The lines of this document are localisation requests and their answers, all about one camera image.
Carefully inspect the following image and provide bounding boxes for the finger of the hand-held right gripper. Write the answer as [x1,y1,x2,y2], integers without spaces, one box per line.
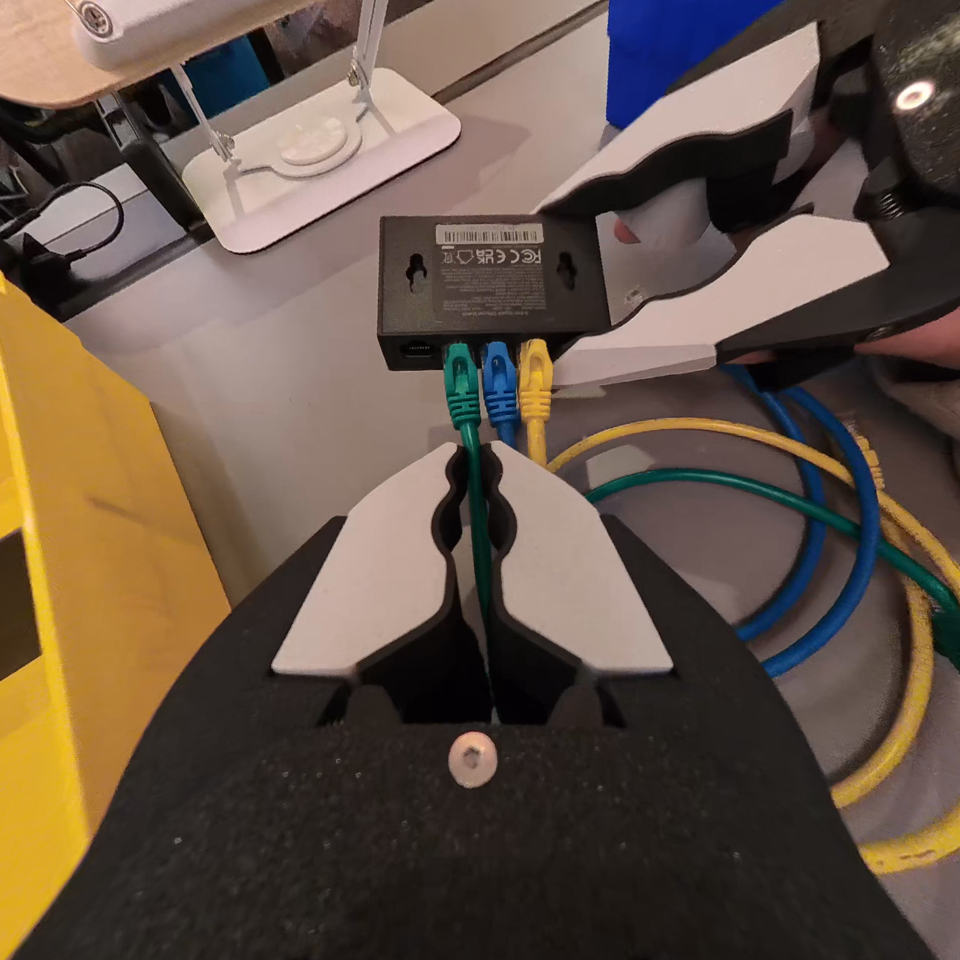
[532,21,822,252]
[549,204,892,390]

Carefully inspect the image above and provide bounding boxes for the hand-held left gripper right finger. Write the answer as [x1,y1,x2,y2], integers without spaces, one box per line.
[486,441,675,678]

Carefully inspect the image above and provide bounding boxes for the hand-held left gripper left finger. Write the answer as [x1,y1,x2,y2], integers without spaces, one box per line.
[270,441,470,678]

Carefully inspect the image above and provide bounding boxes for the green ethernet cable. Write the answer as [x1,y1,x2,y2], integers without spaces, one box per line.
[442,341,960,672]

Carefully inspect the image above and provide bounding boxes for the black network switch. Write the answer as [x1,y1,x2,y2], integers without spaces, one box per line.
[377,215,612,372]

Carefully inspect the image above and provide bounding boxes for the person's right hand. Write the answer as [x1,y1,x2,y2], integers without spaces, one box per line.
[853,326,960,370]

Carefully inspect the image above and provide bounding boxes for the blue plastic bin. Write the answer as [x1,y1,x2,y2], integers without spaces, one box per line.
[606,0,789,127]

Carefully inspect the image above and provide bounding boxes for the yellow plastic bin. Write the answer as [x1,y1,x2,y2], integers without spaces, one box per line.
[0,273,234,960]

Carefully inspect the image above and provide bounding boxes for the white desk lamp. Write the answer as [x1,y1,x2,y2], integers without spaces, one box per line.
[71,0,462,255]

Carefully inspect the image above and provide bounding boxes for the teal box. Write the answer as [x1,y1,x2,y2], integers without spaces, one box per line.
[180,36,271,117]

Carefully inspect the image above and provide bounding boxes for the wooden table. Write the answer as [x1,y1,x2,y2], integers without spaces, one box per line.
[0,0,316,110]

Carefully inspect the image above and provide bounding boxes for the yellow ethernet cable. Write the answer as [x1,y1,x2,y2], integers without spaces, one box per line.
[519,339,960,875]

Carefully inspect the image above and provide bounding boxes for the blue ethernet cable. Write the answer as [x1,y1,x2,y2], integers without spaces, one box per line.
[482,341,882,680]

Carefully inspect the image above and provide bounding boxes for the black cable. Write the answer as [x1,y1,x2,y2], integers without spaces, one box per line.
[0,182,127,265]

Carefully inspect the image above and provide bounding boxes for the black clamp post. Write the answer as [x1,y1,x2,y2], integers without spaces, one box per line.
[93,96,207,235]

